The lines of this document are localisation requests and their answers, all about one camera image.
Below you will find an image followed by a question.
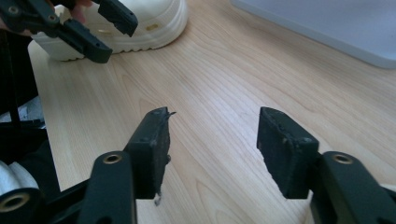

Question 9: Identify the cream clog shoe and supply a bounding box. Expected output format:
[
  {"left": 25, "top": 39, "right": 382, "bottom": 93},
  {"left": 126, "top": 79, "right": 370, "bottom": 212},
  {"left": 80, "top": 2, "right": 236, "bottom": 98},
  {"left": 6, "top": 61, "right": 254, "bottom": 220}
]
[{"left": 31, "top": 0, "right": 190, "bottom": 62}]

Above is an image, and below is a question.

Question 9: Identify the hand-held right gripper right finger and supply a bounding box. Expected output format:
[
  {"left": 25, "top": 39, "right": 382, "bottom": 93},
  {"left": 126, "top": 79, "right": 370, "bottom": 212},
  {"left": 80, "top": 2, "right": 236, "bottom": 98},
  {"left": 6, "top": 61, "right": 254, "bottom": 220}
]
[{"left": 256, "top": 106, "right": 320, "bottom": 200}]

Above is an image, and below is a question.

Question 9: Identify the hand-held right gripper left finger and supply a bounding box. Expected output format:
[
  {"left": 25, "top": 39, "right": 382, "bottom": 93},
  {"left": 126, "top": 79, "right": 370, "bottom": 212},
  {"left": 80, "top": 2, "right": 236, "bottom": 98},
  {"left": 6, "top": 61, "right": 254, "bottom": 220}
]
[{"left": 123, "top": 106, "right": 177, "bottom": 206}]

